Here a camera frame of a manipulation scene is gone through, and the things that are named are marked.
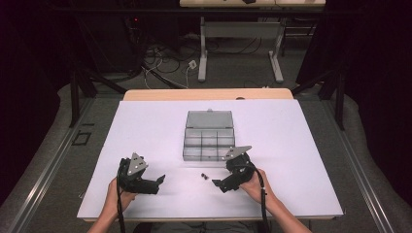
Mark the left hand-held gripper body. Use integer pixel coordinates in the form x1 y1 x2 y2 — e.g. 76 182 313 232
118 152 160 195

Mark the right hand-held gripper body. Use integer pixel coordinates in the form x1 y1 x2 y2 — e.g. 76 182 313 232
220 145 258 194

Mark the clear plastic compartment box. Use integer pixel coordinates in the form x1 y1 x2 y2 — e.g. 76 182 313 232
182 109 236 162

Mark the person's right hand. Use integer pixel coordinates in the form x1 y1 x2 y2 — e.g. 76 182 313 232
239 168 277 205

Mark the person's left hand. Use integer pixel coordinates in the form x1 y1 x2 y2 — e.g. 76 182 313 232
108 177 139 215

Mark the white board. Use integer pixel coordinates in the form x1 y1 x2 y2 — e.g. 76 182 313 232
76 99 344 221

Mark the wooden table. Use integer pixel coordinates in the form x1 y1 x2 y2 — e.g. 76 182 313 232
83 87 338 224

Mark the black metal stand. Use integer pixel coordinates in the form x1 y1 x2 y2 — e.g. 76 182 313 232
68 68 128 129
291 67 347 131

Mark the black device with red light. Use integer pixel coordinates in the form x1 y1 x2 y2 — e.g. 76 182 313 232
124 14 145 40

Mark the black metal bar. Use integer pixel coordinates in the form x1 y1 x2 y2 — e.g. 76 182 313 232
48 7 326 16

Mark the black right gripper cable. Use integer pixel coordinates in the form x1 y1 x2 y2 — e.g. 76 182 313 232
239 162 272 233

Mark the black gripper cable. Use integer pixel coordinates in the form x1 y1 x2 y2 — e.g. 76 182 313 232
115 168 128 233
239 162 272 233

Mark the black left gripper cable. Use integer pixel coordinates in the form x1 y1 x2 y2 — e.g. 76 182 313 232
115 168 128 233

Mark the aluminium floor rail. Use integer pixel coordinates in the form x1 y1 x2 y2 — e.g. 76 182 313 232
5 96 95 233
324 99 396 233

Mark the white floor cable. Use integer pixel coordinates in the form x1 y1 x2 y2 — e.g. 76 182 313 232
142 57 195 90

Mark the tangle of black floor cables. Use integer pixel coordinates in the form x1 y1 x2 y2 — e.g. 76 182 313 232
129 28 270 90

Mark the white desk frame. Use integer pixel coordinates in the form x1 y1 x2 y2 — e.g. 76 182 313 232
179 0 326 83

